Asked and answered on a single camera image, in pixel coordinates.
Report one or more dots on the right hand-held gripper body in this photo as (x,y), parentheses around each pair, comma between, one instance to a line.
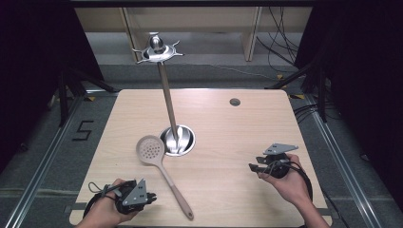
(278,158)

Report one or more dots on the person's left hand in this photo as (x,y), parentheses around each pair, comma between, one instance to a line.
(104,210)

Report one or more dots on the person's right hand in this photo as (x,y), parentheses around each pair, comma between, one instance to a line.
(290,185)

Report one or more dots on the metal utensil stand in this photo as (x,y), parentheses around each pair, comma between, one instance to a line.
(169,101)

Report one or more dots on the black curtain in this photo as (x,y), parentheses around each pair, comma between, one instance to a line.
(364,79)
(34,63)

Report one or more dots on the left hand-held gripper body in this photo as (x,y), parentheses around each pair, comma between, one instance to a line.
(134,194)

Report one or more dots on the black tripod stand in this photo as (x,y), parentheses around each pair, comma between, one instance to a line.
(65,91)
(318,85)

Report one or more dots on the yellow tape piece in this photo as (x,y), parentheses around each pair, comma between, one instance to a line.
(91,98)
(280,77)
(297,96)

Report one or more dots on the metal floor rail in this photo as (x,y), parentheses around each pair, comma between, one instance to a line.
(342,158)
(41,164)

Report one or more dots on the light wooden shelf unit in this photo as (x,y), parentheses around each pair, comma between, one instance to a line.
(196,25)

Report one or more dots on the beige slotted spoon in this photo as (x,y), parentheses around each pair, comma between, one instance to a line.
(158,164)

